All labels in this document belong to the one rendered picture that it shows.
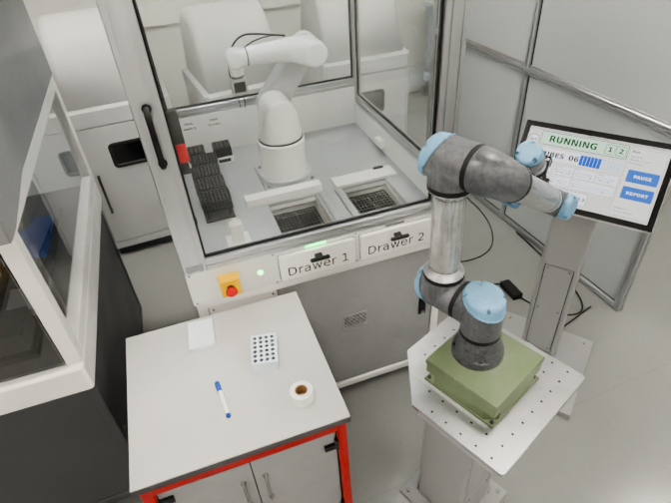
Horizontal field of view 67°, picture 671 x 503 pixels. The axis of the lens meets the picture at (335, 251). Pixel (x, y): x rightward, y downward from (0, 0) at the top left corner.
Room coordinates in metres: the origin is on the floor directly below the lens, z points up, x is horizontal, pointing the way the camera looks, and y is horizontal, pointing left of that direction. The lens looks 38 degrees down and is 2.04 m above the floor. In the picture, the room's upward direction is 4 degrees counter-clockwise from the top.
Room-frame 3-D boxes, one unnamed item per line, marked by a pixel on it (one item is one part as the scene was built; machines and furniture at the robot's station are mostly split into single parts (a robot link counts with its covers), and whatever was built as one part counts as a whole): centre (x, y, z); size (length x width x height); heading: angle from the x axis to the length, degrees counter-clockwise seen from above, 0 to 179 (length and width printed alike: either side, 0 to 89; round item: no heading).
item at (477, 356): (0.98, -0.40, 0.91); 0.15 x 0.15 x 0.10
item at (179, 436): (1.04, 0.37, 0.38); 0.62 x 0.58 x 0.76; 107
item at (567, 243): (1.59, -0.94, 0.51); 0.50 x 0.45 x 1.02; 145
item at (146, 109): (1.31, 0.47, 1.45); 0.05 x 0.03 x 0.19; 17
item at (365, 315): (1.92, 0.16, 0.40); 1.03 x 0.95 x 0.80; 107
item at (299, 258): (1.45, 0.07, 0.87); 0.29 x 0.02 x 0.11; 107
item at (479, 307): (0.98, -0.39, 1.03); 0.13 x 0.12 x 0.14; 40
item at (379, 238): (1.54, -0.23, 0.87); 0.29 x 0.02 x 0.11; 107
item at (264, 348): (1.10, 0.26, 0.78); 0.12 x 0.08 x 0.04; 6
